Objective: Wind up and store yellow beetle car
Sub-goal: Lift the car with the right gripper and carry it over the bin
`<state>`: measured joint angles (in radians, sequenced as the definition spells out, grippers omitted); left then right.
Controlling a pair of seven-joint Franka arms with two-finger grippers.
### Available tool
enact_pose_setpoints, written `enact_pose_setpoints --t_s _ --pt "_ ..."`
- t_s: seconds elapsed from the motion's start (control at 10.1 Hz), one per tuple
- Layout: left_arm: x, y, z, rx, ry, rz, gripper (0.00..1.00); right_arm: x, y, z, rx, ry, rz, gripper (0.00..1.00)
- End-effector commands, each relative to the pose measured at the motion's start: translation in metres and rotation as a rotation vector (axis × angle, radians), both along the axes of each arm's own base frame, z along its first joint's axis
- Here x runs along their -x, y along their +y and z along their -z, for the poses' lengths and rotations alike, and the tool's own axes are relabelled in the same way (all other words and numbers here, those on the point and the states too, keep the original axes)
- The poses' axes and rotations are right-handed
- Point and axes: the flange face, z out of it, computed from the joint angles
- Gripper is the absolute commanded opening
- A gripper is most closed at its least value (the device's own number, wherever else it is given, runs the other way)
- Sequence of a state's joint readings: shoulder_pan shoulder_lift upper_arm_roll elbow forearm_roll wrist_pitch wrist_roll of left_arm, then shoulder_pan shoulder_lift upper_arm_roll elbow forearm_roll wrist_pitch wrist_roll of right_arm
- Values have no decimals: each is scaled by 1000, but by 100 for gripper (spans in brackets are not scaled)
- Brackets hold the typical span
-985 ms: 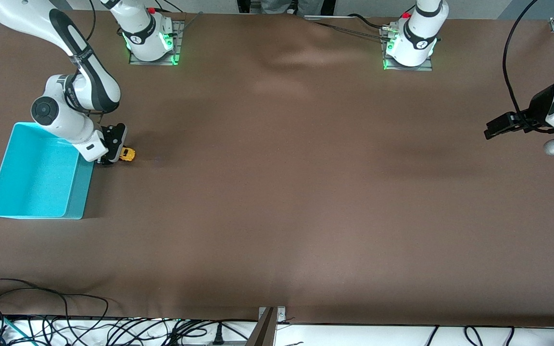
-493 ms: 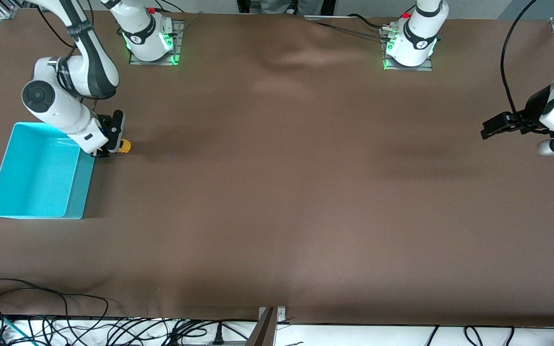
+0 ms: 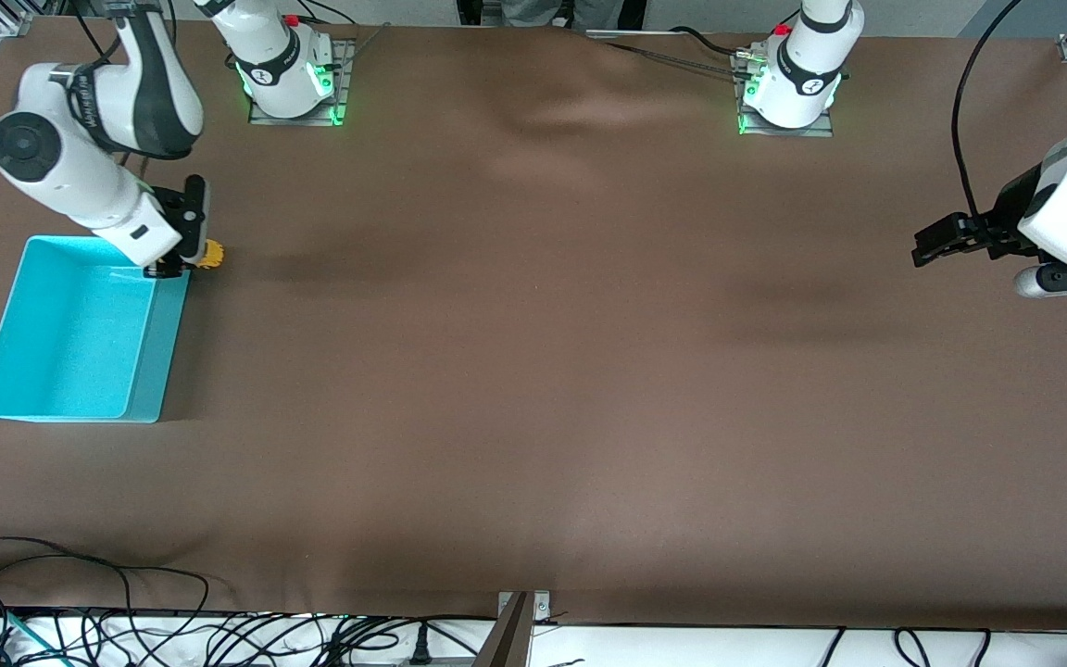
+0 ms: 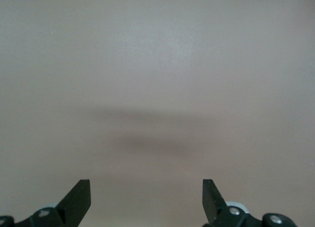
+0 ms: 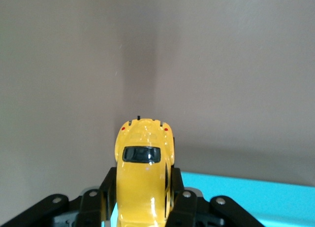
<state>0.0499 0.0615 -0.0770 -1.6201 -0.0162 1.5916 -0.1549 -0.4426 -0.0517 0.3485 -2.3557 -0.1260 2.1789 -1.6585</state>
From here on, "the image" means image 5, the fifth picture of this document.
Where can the yellow toy beetle car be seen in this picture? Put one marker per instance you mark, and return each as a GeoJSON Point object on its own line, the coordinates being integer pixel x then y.
{"type": "Point", "coordinates": [140, 182]}

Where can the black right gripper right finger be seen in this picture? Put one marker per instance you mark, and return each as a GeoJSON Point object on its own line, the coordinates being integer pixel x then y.
{"type": "Point", "coordinates": [177, 192]}

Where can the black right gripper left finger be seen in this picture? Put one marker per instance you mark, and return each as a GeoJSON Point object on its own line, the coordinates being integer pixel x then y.
{"type": "Point", "coordinates": [108, 187]}

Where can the teal plastic bin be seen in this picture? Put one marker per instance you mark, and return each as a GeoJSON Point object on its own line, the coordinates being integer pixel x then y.
{"type": "Point", "coordinates": [258, 197]}

